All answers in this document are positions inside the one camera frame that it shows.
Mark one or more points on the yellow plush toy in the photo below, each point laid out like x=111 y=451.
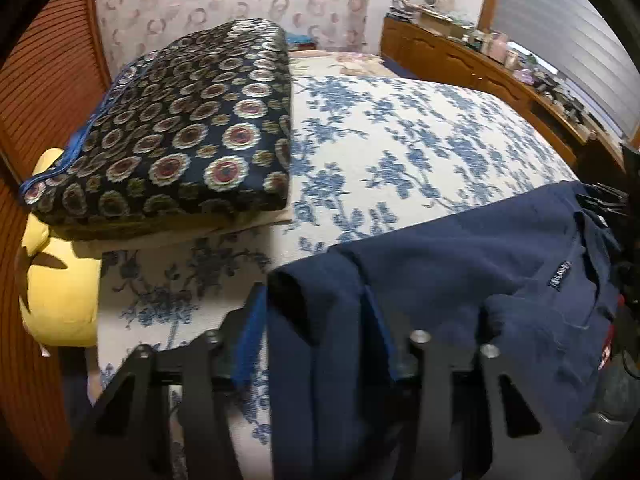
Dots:
x=60 y=300

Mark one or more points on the red cloth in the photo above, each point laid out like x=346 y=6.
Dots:
x=607 y=346

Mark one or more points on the blue cloth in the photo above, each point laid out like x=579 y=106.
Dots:
x=300 y=40

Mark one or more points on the wooden louvred wardrobe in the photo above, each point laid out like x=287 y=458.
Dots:
x=45 y=85

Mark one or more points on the person's right forearm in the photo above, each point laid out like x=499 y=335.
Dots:
x=620 y=400

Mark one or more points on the blue floral white blanket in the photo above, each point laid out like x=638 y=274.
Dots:
x=400 y=135

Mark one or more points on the pink thermos bottle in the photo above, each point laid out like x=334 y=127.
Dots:
x=497 y=46

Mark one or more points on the open cardboard box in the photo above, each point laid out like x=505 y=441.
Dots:
x=432 y=19

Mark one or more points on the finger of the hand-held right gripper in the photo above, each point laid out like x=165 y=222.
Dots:
x=602 y=193
x=607 y=216

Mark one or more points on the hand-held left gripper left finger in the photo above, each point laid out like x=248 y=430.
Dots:
x=249 y=340

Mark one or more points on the wooden sideboard cabinet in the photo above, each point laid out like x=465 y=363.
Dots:
x=450 y=60

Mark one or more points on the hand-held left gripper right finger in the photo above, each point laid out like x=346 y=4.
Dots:
x=385 y=340

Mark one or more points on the grey window blind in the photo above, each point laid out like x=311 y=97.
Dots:
x=560 y=25

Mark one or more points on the rose floral blanket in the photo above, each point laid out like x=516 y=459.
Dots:
x=350 y=62

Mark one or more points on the navy printed t-shirt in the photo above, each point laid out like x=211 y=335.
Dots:
x=450 y=270

